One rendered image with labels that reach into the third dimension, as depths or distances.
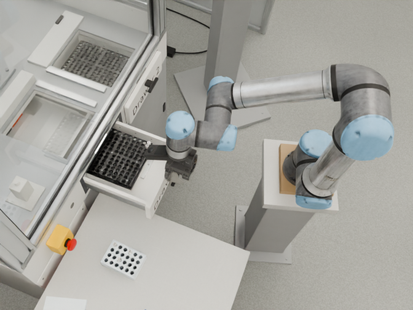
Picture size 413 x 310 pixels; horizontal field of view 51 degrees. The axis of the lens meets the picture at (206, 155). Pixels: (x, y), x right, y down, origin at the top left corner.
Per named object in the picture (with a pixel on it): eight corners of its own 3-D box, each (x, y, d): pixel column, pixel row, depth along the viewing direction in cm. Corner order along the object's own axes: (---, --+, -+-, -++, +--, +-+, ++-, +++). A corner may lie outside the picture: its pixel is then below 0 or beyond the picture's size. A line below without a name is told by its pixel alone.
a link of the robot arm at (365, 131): (325, 175, 152) (400, 87, 103) (326, 216, 145) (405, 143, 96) (291, 170, 151) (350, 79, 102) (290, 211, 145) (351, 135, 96)
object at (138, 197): (177, 151, 159) (177, 143, 153) (148, 212, 147) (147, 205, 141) (79, 114, 163) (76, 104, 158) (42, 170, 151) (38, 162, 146)
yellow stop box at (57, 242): (76, 236, 141) (71, 229, 134) (64, 256, 137) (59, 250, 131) (62, 230, 141) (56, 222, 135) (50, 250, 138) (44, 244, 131)
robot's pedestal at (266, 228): (289, 210, 241) (335, 143, 174) (291, 264, 227) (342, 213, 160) (235, 205, 240) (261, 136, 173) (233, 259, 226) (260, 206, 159)
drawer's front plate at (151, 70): (161, 69, 178) (161, 51, 168) (130, 124, 164) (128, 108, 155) (158, 67, 178) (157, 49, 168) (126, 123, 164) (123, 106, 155)
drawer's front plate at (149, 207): (184, 151, 161) (184, 136, 151) (150, 220, 147) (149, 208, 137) (179, 149, 161) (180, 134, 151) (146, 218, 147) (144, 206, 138)
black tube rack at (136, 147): (153, 152, 157) (152, 143, 152) (131, 193, 149) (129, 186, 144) (98, 130, 160) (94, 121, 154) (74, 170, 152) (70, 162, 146)
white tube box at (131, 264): (146, 258, 147) (146, 254, 143) (134, 280, 143) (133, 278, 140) (114, 242, 149) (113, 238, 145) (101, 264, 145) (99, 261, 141)
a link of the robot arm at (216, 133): (239, 109, 120) (200, 103, 119) (236, 145, 115) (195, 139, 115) (235, 123, 127) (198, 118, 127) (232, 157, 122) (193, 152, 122)
